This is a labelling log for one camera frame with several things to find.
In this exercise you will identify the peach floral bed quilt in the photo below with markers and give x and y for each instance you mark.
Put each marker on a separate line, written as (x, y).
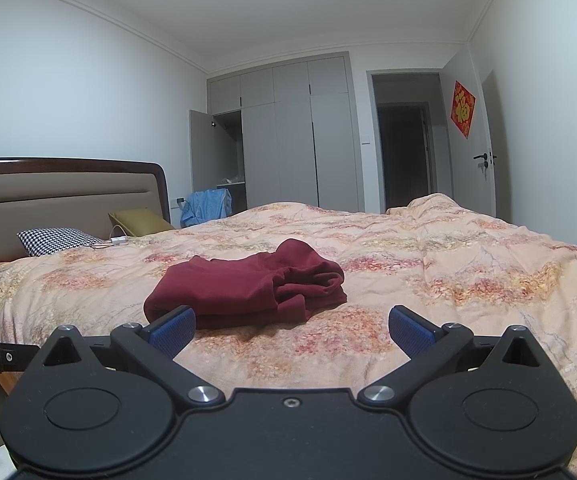
(443, 261)

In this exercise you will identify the olive yellow pillow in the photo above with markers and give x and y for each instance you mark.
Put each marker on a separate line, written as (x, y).
(139, 222)

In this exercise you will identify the white room door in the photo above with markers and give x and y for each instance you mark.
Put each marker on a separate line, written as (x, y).
(473, 188)

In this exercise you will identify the red fu door decoration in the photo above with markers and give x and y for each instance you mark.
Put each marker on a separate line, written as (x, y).
(462, 109)

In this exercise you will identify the grey built-in wardrobe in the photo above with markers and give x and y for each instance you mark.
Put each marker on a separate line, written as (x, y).
(282, 132)

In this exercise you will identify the dark red long-sleeve garment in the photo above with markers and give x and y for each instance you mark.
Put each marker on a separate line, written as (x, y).
(288, 285)

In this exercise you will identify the black door handle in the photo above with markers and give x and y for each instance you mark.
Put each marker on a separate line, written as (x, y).
(485, 160)

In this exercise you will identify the black white checkered pillow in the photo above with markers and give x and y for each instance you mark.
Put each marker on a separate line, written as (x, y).
(41, 242)

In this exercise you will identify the brown padded bed headboard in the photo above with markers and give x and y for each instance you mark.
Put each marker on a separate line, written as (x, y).
(41, 192)

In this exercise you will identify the blue clothing pile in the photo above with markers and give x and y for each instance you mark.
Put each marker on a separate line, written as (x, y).
(203, 206)

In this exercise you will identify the white charger with cable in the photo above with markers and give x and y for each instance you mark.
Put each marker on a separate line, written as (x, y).
(118, 236)

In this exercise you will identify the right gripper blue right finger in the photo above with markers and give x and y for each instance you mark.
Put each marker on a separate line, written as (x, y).
(412, 333)

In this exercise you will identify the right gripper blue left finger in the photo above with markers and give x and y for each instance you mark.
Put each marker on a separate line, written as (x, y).
(172, 332)

